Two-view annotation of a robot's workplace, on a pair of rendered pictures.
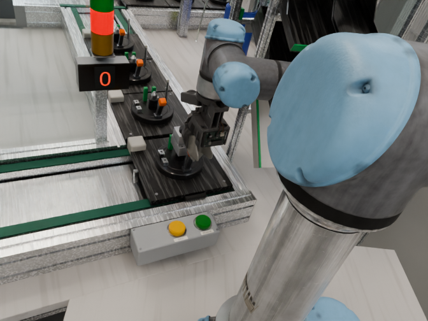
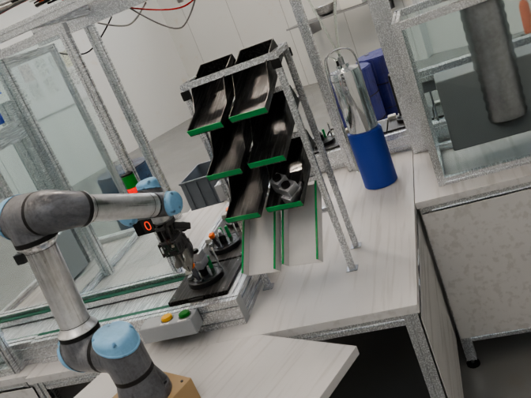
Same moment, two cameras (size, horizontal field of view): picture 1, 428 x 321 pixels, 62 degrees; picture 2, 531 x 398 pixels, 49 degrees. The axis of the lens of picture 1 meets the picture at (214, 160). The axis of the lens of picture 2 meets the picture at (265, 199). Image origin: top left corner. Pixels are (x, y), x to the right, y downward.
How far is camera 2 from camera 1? 1.72 m
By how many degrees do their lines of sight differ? 52
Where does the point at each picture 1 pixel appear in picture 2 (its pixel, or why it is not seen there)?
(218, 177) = (222, 285)
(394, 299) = (306, 381)
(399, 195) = (15, 237)
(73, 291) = not seen: hidden behind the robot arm
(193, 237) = (171, 323)
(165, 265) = (169, 348)
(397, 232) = not seen: outside the picture
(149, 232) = (152, 321)
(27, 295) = not seen: hidden behind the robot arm
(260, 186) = (285, 297)
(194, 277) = (178, 356)
